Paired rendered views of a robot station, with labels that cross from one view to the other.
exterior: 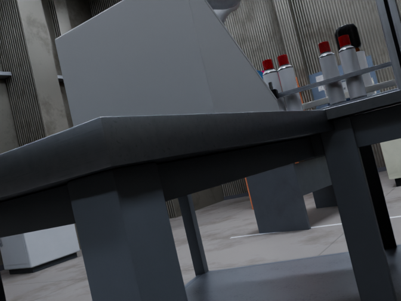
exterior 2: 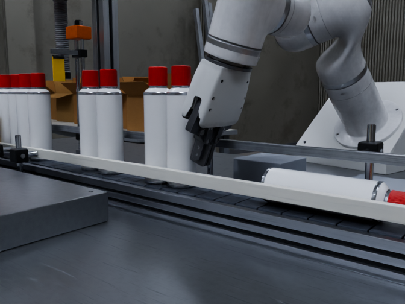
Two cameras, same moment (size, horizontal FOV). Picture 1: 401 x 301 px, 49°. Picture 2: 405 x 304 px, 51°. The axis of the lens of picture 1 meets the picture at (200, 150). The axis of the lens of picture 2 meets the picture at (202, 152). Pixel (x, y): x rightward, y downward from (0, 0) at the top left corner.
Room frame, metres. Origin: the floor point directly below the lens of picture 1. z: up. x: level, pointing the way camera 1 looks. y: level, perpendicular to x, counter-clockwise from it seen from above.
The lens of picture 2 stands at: (2.17, -0.03, 1.04)
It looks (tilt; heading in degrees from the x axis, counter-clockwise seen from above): 8 degrees down; 198
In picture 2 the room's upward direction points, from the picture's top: straight up
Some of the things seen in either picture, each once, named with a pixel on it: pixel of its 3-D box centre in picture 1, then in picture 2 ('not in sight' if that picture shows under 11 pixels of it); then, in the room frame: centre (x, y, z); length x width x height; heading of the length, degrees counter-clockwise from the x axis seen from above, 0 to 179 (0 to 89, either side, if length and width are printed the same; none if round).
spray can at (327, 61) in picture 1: (330, 73); (109, 122); (1.41, -0.46, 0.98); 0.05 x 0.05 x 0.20
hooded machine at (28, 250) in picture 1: (31, 208); not in sight; (6.16, 2.46, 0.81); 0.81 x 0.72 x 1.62; 146
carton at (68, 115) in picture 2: not in sight; (74, 100); (-1.13, -2.28, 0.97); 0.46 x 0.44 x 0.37; 62
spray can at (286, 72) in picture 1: (289, 85); (158, 125); (1.46, -0.34, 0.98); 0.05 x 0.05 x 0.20
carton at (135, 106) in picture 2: not in sight; (158, 103); (-0.47, -1.18, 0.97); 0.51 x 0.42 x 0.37; 152
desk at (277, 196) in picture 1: (306, 186); not in sight; (4.92, -1.05, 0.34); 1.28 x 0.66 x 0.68; 136
